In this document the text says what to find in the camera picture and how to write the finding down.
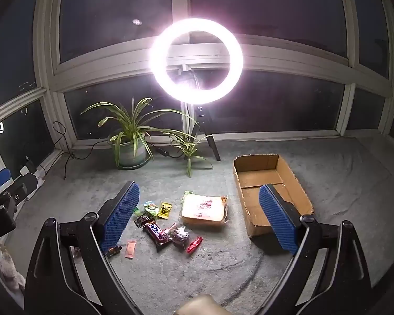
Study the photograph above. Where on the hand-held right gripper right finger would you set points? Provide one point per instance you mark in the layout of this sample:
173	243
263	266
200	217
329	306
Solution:
279	218

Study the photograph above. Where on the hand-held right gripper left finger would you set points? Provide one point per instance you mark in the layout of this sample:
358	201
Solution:
121	213

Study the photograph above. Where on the small brown chocolate bar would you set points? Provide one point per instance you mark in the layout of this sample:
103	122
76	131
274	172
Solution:
141	220

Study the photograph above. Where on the green white jelly packet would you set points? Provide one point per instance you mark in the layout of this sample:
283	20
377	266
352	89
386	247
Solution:
150	208

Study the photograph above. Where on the pink snack packet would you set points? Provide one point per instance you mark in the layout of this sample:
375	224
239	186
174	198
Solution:
131	249

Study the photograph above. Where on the yellow snack packet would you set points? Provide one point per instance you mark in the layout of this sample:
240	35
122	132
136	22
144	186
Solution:
165	210

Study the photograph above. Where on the cardboard box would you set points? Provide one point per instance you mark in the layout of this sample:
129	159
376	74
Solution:
259	177

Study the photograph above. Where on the clear packet of dark candies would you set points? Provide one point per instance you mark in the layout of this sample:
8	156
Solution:
179	236

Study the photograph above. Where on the bread packet with red print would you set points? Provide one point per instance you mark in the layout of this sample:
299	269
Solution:
203	211

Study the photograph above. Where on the red snack packet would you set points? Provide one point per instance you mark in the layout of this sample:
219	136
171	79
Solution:
194	244

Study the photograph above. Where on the white power adapter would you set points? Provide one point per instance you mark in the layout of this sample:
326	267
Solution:
32	171

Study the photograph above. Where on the potted spider plant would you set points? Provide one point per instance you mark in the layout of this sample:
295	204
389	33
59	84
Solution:
131	154

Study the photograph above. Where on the grey carpet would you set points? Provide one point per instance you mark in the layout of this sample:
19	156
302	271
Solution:
216	269

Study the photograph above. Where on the small spider plant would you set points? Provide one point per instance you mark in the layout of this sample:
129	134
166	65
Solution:
189	151

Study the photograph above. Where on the black tripod stand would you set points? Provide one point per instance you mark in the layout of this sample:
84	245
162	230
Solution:
212	146

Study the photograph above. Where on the white window frame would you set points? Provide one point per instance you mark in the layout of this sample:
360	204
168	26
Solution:
118	69

